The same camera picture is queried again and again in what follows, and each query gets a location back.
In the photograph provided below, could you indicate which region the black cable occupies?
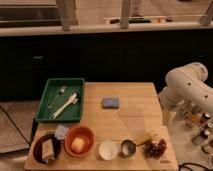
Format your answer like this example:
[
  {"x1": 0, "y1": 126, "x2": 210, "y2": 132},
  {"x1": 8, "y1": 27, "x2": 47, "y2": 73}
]
[{"x1": 178, "y1": 161, "x2": 212, "y2": 171}]

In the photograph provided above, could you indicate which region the blue sponge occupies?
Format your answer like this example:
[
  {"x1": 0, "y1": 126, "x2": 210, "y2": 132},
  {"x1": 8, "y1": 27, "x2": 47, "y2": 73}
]
[{"x1": 102, "y1": 98, "x2": 119, "y2": 109}]

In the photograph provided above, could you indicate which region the tan wooden block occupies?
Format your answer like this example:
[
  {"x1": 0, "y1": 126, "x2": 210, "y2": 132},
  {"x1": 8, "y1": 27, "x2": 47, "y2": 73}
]
[{"x1": 42, "y1": 139, "x2": 54, "y2": 163}]

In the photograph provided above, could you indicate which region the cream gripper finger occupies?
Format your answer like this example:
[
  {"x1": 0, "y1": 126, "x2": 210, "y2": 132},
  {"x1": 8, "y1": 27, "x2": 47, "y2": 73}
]
[{"x1": 163, "y1": 109, "x2": 171, "y2": 126}]

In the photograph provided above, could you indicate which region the green plastic tray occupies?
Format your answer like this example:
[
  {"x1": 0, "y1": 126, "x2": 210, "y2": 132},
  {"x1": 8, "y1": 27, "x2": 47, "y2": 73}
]
[{"x1": 35, "y1": 78, "x2": 85, "y2": 123}]

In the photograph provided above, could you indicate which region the white cup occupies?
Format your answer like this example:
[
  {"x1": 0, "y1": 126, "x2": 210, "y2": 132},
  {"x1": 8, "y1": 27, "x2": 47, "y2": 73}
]
[{"x1": 98, "y1": 140, "x2": 118, "y2": 161}]

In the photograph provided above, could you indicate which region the metal cup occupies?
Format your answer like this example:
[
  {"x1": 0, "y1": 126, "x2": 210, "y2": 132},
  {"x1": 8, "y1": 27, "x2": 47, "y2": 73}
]
[{"x1": 120, "y1": 140, "x2": 136, "y2": 158}]

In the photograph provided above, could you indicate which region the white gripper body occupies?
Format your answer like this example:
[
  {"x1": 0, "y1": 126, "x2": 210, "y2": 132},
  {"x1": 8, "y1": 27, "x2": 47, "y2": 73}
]
[{"x1": 158, "y1": 89, "x2": 183, "y2": 112}]

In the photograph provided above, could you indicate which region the crumpled clear plastic wrap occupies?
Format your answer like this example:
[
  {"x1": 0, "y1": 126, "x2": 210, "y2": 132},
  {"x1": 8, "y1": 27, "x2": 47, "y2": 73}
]
[{"x1": 55, "y1": 125, "x2": 68, "y2": 140}]

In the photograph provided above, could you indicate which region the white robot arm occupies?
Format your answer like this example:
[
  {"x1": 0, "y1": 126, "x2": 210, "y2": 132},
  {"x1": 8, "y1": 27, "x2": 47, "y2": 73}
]
[{"x1": 158, "y1": 62, "x2": 213, "y2": 125}]

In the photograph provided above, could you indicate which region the metal spoon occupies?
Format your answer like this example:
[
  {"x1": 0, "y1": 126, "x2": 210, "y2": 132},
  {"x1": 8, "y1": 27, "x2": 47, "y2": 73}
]
[{"x1": 48, "y1": 86, "x2": 66, "y2": 109}]

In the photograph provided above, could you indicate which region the yellow banana toy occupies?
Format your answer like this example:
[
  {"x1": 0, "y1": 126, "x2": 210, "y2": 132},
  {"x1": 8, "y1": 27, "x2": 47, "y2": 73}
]
[{"x1": 136, "y1": 133, "x2": 158, "y2": 146}]

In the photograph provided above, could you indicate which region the dark brown plate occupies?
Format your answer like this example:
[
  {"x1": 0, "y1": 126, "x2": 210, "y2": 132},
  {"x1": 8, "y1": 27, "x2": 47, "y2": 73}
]
[{"x1": 33, "y1": 134, "x2": 61, "y2": 164}]

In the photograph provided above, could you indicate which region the spice bottle rack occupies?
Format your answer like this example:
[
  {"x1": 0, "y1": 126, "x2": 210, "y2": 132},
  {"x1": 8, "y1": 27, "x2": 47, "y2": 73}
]
[{"x1": 175, "y1": 101, "x2": 213, "y2": 152}]

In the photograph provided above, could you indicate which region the orange bowl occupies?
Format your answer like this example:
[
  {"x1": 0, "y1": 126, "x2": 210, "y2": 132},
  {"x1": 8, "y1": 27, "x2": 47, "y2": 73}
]
[{"x1": 64, "y1": 126, "x2": 94, "y2": 158}]

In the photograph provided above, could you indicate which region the red grape bunch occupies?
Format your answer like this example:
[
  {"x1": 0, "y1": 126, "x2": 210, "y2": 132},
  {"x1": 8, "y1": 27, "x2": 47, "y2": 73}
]
[{"x1": 143, "y1": 139, "x2": 167, "y2": 159}]

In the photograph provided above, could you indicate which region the yellow sponge block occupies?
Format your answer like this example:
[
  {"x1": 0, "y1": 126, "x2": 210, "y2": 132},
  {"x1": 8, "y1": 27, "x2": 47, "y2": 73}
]
[{"x1": 71, "y1": 138, "x2": 85, "y2": 153}]

